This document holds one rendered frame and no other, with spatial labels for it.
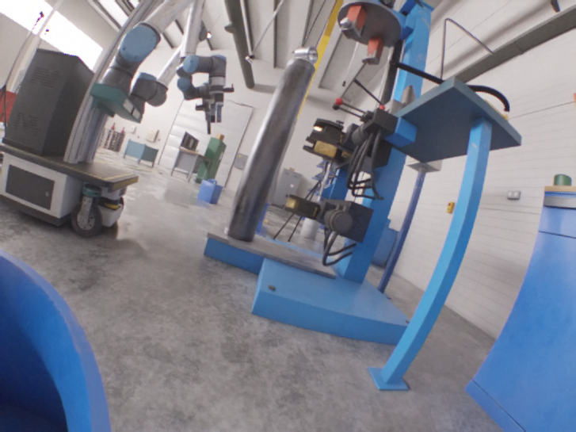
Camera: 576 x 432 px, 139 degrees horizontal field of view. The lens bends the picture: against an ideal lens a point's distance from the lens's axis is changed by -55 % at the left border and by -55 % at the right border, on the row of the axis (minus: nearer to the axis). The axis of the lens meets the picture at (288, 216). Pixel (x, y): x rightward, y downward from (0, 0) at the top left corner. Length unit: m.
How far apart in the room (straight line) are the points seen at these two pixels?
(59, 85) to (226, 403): 1.44
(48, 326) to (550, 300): 1.19
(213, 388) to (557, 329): 1.11
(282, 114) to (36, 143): 1.45
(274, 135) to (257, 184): 0.33
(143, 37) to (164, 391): 1.17
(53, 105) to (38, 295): 1.22
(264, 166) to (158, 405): 1.34
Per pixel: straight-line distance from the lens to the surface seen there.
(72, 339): 0.18
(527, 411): 1.11
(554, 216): 1.16
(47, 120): 1.39
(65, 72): 1.42
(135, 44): 1.09
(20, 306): 0.25
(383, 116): 1.10
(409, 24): 2.43
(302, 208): 1.31
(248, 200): 1.49
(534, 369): 1.09
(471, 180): 0.86
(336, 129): 1.40
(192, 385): 0.65
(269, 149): 1.51
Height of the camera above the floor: 0.49
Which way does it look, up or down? 4 degrees down
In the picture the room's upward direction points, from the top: 20 degrees clockwise
